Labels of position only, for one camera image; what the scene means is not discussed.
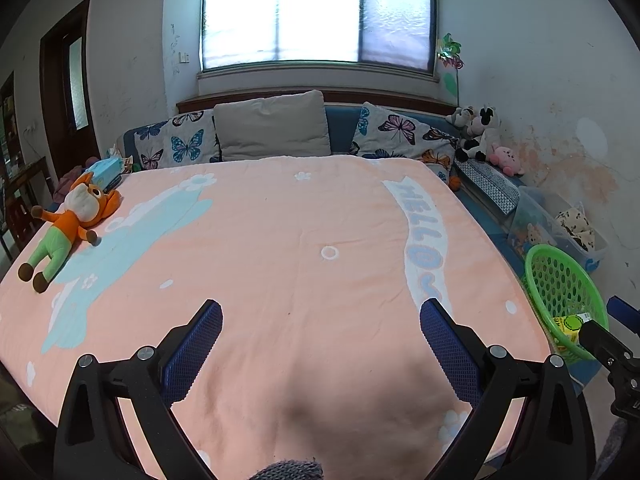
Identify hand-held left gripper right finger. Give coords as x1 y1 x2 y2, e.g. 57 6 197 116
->
419 297 596 480

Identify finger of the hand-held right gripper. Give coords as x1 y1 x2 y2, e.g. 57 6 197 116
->
607 296 640 331
579 320 636 368

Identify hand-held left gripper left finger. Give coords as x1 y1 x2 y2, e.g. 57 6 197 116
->
52 299 224 480

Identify yellow green drink box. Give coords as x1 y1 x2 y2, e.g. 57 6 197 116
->
555 312 593 346

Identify green plastic basket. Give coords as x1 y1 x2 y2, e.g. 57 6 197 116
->
524 244 610 366

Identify cream printed cloth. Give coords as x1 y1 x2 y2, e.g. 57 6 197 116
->
555 202 598 251

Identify clear plastic storage box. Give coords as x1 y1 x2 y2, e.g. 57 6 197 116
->
507 185 608 273

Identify grey knit clothing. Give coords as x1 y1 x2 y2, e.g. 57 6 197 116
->
247 457 323 480

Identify blue white patterned cushion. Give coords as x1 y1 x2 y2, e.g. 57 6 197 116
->
455 160 523 216

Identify orange plush toy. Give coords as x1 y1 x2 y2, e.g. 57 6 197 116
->
18 172 124 293

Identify pink plush toy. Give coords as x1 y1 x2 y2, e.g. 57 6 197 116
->
487 144 526 176

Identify blue tissue pack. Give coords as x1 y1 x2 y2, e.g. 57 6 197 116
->
85 156 125 191

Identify purple clothes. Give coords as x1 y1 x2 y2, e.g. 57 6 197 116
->
52 164 86 203

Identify butterfly print pillow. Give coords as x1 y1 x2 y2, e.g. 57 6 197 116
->
134 109 221 171
352 102 458 181

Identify black and white cow plush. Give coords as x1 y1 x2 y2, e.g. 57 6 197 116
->
455 104 502 163

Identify grey plush toy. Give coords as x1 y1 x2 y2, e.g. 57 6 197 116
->
446 106 476 128

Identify grey pillow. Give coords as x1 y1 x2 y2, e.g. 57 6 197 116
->
213 90 332 162

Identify blue sofa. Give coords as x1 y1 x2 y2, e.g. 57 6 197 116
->
117 102 531 261

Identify dark wooden shelf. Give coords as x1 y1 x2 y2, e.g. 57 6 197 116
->
0 72 51 261

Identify brown door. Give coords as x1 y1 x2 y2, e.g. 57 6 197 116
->
40 0 101 161

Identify colourful pinwheel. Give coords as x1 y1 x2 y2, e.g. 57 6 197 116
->
435 34 466 106

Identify window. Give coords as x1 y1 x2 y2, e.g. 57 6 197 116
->
200 0 436 78

